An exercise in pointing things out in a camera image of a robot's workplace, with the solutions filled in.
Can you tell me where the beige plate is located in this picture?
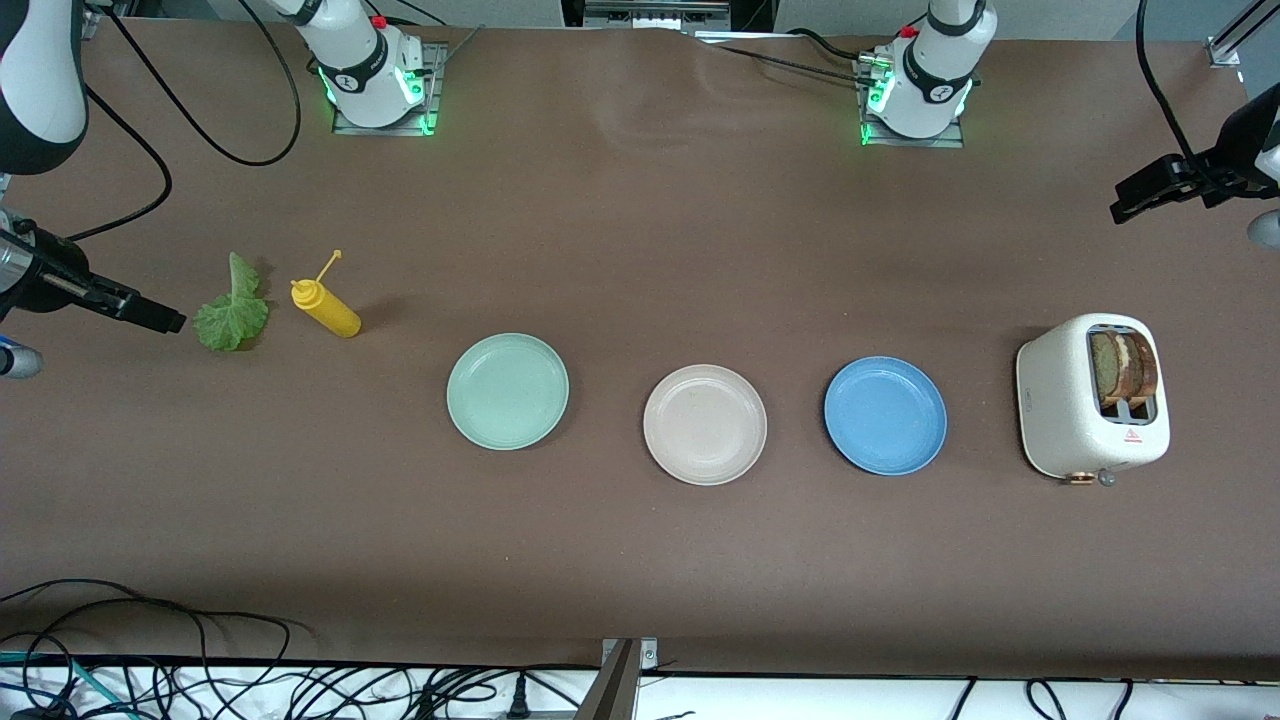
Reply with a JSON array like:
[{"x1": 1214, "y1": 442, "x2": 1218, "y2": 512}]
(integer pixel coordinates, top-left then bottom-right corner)
[{"x1": 642, "y1": 363, "x2": 769, "y2": 487}]

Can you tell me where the teal cable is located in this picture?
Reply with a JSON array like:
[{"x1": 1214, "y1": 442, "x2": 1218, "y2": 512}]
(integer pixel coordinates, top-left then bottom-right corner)
[{"x1": 0, "y1": 650, "x2": 116, "y2": 720}]

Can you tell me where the silver aluminium rail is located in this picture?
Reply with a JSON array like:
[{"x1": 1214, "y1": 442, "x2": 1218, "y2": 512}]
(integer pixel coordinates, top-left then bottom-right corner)
[{"x1": 583, "y1": 0, "x2": 733, "y2": 31}]

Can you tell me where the light brown bread slice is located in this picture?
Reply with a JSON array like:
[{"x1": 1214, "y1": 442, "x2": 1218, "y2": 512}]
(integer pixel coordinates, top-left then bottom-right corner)
[{"x1": 1089, "y1": 330, "x2": 1123, "y2": 409}]

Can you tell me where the grey metal table bracket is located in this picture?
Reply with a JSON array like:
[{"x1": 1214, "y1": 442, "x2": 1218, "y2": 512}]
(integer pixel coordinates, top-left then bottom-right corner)
[{"x1": 575, "y1": 638, "x2": 661, "y2": 720}]

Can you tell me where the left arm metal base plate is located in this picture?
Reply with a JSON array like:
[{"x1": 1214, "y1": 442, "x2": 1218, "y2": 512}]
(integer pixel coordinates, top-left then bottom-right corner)
[{"x1": 858, "y1": 55, "x2": 966, "y2": 150}]

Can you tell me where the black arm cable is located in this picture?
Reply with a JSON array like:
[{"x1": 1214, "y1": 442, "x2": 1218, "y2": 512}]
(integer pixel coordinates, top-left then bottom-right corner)
[
  {"x1": 1137, "y1": 0, "x2": 1216, "y2": 186},
  {"x1": 60, "y1": 0, "x2": 303, "y2": 243}
]

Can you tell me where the dark crust bread slice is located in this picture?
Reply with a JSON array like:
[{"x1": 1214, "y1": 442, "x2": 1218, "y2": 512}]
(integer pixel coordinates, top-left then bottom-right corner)
[{"x1": 1116, "y1": 330, "x2": 1160, "y2": 404}]

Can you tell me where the brown table cover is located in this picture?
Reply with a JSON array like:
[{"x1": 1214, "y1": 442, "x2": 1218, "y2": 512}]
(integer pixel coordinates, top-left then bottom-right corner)
[{"x1": 0, "y1": 18, "x2": 1280, "y2": 683}]

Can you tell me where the black base cable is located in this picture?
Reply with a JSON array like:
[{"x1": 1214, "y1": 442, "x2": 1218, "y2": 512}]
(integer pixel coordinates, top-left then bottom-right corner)
[{"x1": 690, "y1": 28, "x2": 906, "y2": 86}]

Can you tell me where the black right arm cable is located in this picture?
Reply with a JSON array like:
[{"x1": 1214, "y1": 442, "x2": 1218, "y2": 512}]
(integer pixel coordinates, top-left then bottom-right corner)
[{"x1": 60, "y1": 0, "x2": 303, "y2": 243}]

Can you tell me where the mint green plate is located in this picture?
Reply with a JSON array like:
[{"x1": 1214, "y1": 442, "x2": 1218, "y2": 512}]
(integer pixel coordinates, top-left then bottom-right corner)
[{"x1": 446, "y1": 332, "x2": 571, "y2": 452}]

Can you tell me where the blue plate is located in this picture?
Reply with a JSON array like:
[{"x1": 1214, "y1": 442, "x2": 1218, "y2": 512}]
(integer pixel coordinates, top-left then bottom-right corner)
[{"x1": 823, "y1": 356, "x2": 949, "y2": 477}]

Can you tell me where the white toaster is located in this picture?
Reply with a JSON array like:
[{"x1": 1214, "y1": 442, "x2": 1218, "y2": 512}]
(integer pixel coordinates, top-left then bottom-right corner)
[{"x1": 1015, "y1": 313, "x2": 1172, "y2": 489}]

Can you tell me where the green lettuce leaf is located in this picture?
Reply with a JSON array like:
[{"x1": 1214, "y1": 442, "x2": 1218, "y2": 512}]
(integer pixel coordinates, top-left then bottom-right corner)
[{"x1": 192, "y1": 251, "x2": 271, "y2": 353}]

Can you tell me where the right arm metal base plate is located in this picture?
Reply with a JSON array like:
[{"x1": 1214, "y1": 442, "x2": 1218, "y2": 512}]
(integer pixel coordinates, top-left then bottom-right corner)
[{"x1": 332, "y1": 42, "x2": 448, "y2": 137}]

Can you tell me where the yellow squeeze bottle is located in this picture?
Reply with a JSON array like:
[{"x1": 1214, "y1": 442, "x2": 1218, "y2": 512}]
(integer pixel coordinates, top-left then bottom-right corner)
[{"x1": 290, "y1": 249, "x2": 363, "y2": 340}]

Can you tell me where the aluminium frame profile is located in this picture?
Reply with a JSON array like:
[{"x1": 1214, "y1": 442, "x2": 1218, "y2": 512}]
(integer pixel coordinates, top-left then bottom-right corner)
[{"x1": 1207, "y1": 0, "x2": 1280, "y2": 69}]

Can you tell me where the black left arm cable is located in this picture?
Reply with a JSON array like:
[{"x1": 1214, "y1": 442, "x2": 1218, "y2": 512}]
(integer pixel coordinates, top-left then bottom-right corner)
[{"x1": 1137, "y1": 0, "x2": 1216, "y2": 186}]

